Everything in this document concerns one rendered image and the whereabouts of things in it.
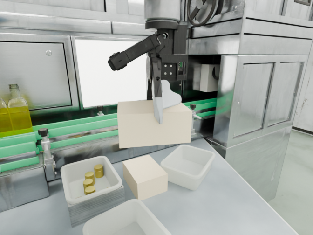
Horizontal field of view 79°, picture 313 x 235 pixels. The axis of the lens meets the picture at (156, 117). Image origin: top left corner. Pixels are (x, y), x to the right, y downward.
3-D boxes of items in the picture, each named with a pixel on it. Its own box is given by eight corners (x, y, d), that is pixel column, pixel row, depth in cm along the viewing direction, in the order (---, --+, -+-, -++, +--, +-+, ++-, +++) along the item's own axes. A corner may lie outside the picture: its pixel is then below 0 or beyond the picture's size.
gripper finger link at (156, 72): (163, 94, 37) (159, 54, 39) (155, 94, 36) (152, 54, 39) (159, 102, 41) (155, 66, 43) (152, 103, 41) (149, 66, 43)
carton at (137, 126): (190, 142, 43) (192, 111, 41) (119, 148, 41) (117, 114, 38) (175, 124, 55) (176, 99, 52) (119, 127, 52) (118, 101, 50)
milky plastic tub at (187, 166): (215, 169, 88) (217, 152, 85) (197, 198, 70) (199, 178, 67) (181, 158, 96) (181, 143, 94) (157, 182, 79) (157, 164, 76)
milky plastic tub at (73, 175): (106, 171, 83) (105, 154, 80) (125, 205, 64) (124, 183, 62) (63, 185, 74) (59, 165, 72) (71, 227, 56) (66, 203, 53)
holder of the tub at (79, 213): (103, 167, 87) (101, 151, 85) (125, 206, 65) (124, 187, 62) (62, 178, 79) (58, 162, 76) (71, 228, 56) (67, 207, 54)
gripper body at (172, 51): (187, 83, 41) (190, 22, 37) (147, 84, 40) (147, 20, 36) (177, 79, 48) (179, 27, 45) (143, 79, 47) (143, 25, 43)
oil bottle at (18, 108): (37, 146, 79) (25, 95, 72) (37, 151, 74) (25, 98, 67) (20, 149, 76) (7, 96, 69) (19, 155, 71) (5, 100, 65)
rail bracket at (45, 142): (52, 148, 75) (46, 119, 71) (55, 169, 62) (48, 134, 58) (44, 150, 74) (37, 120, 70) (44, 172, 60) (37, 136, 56)
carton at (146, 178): (148, 169, 85) (148, 154, 83) (167, 190, 72) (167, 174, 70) (123, 176, 80) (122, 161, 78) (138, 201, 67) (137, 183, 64)
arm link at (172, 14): (146, -7, 35) (141, 4, 42) (146, 21, 36) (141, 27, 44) (185, -4, 36) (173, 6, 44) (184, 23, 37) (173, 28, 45)
